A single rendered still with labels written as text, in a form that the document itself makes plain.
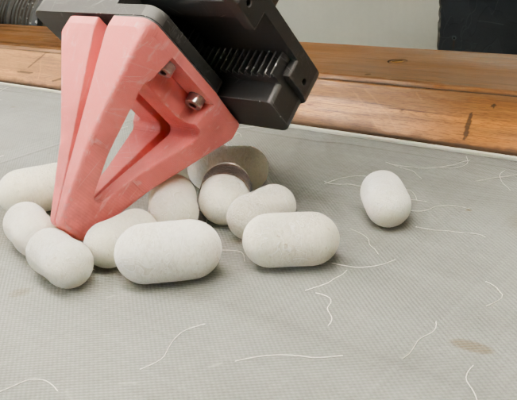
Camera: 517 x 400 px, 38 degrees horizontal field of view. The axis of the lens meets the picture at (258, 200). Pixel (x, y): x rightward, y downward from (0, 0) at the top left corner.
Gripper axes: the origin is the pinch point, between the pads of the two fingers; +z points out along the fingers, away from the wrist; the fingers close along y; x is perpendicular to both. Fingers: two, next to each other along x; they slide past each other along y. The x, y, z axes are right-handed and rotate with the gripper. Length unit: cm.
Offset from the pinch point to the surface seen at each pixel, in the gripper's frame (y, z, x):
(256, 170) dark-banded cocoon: 1.9, -5.8, 5.9
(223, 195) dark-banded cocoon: 3.1, -3.3, 3.3
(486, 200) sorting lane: 10.6, -8.1, 9.5
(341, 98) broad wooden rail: -0.9, -14.4, 13.0
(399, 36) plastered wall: -101, -134, 161
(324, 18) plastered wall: -130, -136, 157
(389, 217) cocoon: 8.9, -4.9, 5.8
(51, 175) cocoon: -4.9, -1.8, 1.6
